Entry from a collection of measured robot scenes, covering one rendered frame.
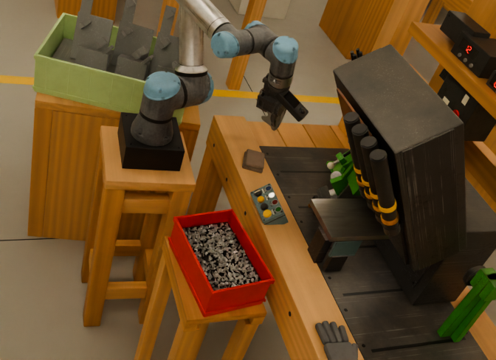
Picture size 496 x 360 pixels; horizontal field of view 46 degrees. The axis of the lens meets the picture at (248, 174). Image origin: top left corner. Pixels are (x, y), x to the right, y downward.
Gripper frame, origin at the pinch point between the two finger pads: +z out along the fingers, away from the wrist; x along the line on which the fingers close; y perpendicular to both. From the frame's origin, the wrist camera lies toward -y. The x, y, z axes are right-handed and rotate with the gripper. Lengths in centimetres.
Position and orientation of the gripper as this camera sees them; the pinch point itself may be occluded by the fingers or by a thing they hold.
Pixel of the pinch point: (276, 127)
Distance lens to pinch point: 196.3
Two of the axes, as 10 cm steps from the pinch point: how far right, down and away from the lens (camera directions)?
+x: -5.3, 6.3, -5.6
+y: -8.4, -4.7, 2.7
